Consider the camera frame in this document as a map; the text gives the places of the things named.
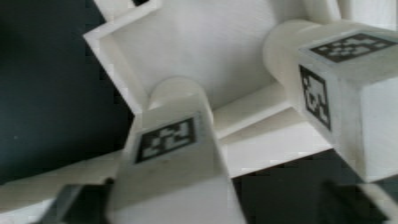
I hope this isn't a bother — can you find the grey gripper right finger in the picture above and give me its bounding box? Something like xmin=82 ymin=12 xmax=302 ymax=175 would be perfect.
xmin=318 ymin=181 xmax=398 ymax=224

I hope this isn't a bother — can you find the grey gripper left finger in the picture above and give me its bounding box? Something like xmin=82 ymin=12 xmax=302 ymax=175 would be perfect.
xmin=34 ymin=178 xmax=114 ymax=224

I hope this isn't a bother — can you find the small white leg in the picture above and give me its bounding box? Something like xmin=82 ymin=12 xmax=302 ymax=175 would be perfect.
xmin=107 ymin=78 xmax=247 ymax=224

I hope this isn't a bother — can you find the white chair seat part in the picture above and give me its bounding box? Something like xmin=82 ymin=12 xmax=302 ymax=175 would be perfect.
xmin=0 ymin=0 xmax=398 ymax=224

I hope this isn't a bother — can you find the white chair leg with tag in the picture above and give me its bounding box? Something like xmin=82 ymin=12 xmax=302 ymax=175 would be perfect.
xmin=263 ymin=20 xmax=398 ymax=182

